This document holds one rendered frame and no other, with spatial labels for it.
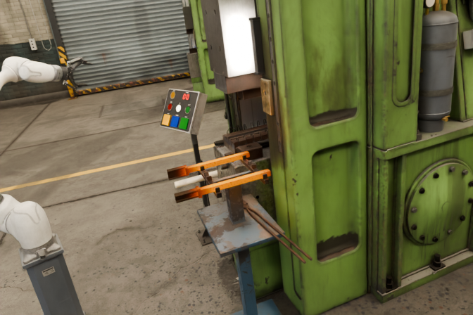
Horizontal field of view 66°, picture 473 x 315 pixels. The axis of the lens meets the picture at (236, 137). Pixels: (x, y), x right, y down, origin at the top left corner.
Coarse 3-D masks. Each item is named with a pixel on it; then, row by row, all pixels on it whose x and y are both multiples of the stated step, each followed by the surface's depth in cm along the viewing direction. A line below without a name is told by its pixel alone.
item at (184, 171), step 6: (228, 156) 175; (234, 156) 174; (240, 156) 175; (246, 156) 177; (204, 162) 172; (210, 162) 171; (216, 162) 172; (222, 162) 173; (174, 168) 167; (180, 168) 166; (186, 168) 167; (192, 168) 168; (198, 168) 169; (168, 174) 166; (174, 174) 167; (180, 174) 168; (186, 174) 168
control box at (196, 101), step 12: (168, 96) 261; (180, 96) 252; (192, 96) 243; (204, 96) 243; (180, 108) 249; (192, 108) 241; (204, 108) 245; (180, 120) 247; (192, 120) 239; (192, 132) 241
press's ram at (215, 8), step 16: (208, 0) 186; (224, 0) 174; (240, 0) 177; (208, 16) 192; (224, 16) 176; (240, 16) 179; (208, 32) 199; (224, 32) 178; (240, 32) 181; (208, 48) 205; (224, 48) 181; (240, 48) 184; (224, 64) 187; (240, 64) 186
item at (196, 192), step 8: (240, 176) 153; (248, 176) 152; (256, 176) 153; (216, 184) 149; (224, 184) 149; (232, 184) 150; (184, 192) 146; (192, 192) 145; (200, 192) 145; (208, 192) 148; (176, 200) 145; (184, 200) 145
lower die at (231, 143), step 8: (256, 128) 222; (224, 136) 219; (240, 136) 209; (248, 136) 209; (256, 136) 208; (264, 136) 209; (224, 144) 223; (232, 144) 206; (240, 144) 205; (232, 152) 210
